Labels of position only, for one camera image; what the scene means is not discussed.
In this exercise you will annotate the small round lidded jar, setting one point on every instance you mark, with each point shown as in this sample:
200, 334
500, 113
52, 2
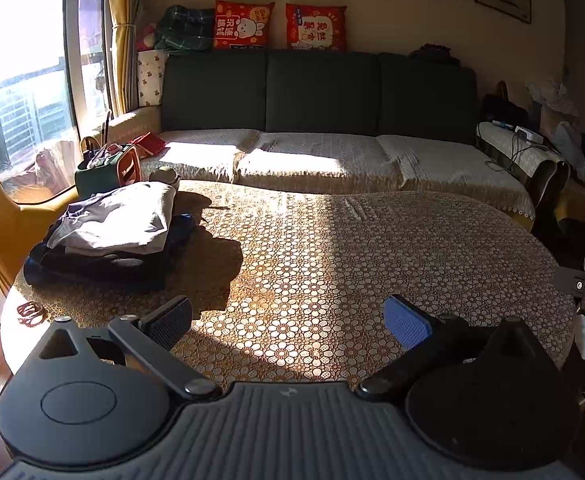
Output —
165, 176

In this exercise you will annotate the red rabbit print cushion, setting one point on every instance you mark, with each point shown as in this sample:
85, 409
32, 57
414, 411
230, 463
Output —
242, 25

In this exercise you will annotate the floral cream cushion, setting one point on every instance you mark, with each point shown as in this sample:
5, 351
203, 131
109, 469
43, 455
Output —
151, 77

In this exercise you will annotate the pink plush toy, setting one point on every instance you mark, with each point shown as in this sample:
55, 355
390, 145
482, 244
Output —
145, 37

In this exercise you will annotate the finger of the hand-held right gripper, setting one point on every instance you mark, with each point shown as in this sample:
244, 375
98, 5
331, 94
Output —
572, 280

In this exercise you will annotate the green plaid blanket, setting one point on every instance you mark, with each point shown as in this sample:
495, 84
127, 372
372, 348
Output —
185, 30

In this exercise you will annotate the dark cloth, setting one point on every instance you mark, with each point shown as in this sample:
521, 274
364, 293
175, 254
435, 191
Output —
435, 54

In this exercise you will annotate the yellow stool cover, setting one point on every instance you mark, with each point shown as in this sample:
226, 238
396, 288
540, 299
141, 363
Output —
582, 200

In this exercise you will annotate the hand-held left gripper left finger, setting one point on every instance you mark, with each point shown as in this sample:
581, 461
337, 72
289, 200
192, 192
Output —
171, 319

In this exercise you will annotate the black folded garment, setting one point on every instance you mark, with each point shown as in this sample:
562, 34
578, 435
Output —
92, 256

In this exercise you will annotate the red booklet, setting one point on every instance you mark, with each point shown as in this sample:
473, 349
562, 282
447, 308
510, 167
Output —
148, 144

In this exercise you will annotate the glass balcony window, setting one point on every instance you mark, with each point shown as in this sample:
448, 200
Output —
22, 60

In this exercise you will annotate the red figure print cushion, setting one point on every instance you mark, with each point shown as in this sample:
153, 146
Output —
315, 27

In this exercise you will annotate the beige armrest cover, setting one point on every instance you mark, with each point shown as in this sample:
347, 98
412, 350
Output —
522, 157

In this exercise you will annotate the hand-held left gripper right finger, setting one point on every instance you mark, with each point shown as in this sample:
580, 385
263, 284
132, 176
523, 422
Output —
406, 324

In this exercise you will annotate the green storage basket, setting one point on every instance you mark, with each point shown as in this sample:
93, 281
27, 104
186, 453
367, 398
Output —
97, 177

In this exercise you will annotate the pile of white bags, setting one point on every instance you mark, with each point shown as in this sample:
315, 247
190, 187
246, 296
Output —
567, 145

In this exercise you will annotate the tied window curtain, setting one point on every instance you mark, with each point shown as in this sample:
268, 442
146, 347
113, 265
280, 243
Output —
122, 35

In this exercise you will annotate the white power strip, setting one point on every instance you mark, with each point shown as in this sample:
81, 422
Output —
528, 135

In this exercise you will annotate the dark backpack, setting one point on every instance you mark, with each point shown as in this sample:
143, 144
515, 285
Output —
502, 107

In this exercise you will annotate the dark blue folded garment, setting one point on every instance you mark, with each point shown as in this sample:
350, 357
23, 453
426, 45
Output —
72, 277

